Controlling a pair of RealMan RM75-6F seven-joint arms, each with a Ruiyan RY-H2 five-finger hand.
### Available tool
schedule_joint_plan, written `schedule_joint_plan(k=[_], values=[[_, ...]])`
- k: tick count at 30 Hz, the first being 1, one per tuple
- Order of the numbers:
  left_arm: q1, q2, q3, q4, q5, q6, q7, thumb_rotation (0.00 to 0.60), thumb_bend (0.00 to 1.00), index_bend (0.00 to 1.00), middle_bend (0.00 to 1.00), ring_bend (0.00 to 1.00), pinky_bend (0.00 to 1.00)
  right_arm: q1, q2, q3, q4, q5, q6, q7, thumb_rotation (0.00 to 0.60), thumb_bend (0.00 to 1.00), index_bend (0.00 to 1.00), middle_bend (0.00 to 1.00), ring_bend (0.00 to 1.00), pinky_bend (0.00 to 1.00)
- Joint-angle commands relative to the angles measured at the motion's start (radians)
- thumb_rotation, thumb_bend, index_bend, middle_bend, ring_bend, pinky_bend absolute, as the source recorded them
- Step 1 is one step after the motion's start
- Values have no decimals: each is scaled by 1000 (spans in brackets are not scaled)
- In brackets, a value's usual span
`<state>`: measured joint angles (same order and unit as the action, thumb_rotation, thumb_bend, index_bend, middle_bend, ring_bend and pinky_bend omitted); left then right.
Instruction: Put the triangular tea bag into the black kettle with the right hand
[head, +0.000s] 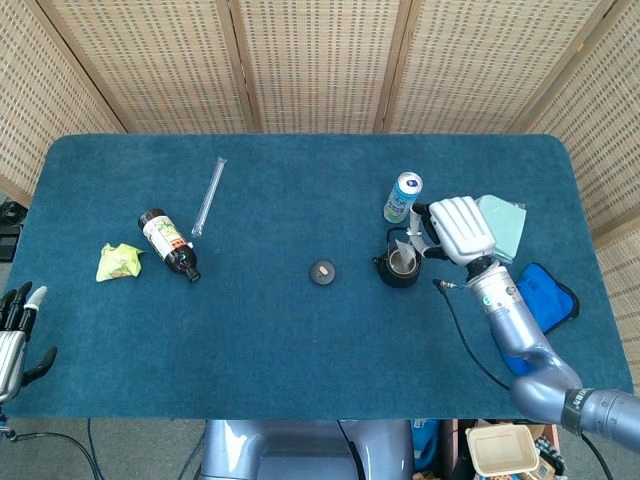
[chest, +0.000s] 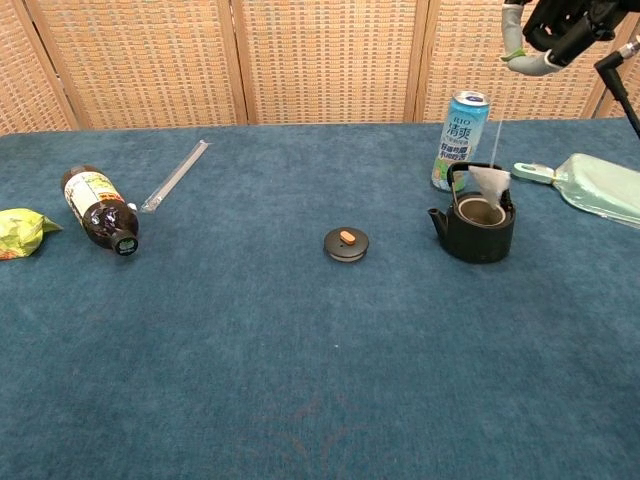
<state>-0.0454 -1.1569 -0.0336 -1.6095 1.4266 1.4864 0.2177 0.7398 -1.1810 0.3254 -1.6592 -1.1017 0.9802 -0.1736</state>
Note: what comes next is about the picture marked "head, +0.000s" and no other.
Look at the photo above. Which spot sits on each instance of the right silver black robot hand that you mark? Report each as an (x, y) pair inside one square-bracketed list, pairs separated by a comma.
[(462, 230)]

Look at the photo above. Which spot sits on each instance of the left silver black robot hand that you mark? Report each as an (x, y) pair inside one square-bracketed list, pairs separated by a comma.
[(10, 350)]

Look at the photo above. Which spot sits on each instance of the light green dustpan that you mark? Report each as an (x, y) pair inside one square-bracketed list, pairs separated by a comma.
[(507, 225)]

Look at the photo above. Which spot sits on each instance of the black cast iron teapot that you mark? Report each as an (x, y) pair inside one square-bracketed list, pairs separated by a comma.
[(395, 280)]

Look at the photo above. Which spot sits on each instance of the yellow wrapper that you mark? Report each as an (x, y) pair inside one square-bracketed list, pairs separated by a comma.
[(117, 262)]

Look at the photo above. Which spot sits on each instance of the black teapot lid orange knob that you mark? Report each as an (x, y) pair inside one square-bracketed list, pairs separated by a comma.
[(322, 277)]

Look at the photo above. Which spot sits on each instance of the light blue drink can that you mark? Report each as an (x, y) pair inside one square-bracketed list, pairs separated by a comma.
[(400, 200)]

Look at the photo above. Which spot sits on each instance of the black equipment box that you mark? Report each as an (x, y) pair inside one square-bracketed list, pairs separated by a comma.
[(7, 245)]

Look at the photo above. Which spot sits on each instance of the blue padded cloth pouch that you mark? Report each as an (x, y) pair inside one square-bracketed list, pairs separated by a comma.
[(547, 295)]

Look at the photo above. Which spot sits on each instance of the dark brown labelled bottle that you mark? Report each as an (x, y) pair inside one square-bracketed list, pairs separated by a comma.
[(165, 235)]

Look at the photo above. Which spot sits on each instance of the blue carpet table mat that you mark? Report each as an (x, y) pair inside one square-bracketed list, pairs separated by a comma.
[(300, 350)]

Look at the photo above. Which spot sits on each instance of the blue printed package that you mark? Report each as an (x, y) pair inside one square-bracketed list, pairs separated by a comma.
[(425, 440)]

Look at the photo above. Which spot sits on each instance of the woven bamboo folding screen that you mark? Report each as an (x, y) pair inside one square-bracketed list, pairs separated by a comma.
[(320, 65)]

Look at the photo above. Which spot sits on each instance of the beige takeaway food box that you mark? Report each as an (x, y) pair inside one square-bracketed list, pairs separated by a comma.
[(500, 450)]

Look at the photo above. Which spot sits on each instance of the clear long test tube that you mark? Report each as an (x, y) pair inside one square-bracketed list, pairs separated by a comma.
[(209, 197)]

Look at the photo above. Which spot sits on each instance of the blue-grey robot torso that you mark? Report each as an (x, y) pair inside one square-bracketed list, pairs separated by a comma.
[(300, 450)]

